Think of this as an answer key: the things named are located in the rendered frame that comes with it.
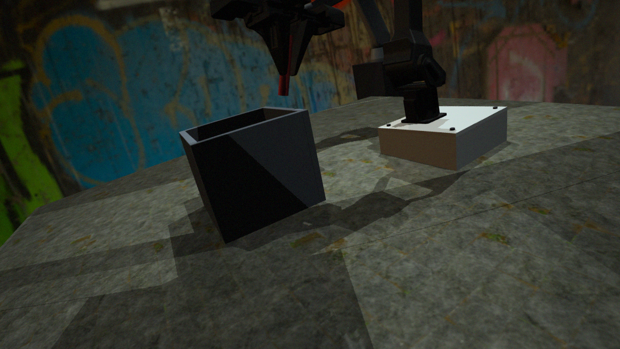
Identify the red peg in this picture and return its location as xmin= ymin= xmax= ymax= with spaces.
xmin=278 ymin=35 xmax=294 ymax=96

